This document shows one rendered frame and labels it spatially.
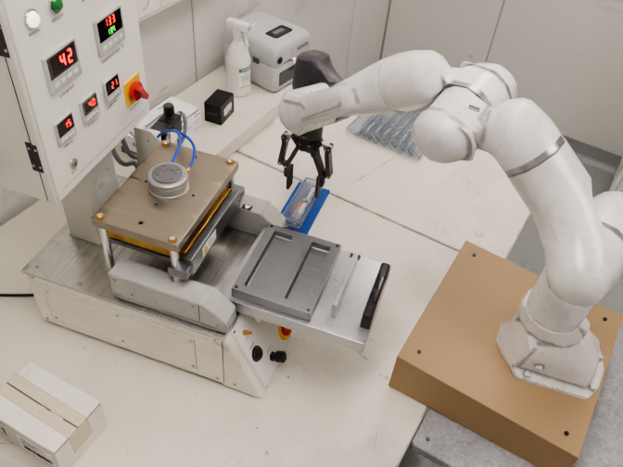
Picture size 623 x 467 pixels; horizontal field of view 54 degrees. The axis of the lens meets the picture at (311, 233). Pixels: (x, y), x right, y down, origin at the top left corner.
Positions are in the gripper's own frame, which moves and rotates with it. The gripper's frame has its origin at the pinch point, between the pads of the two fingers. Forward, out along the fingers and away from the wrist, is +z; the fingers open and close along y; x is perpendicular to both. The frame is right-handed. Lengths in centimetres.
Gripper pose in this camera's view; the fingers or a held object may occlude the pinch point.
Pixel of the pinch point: (303, 183)
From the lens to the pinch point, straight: 167.7
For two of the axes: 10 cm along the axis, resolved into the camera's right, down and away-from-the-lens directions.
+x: 3.5, -6.4, 6.8
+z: -0.7, 7.1, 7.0
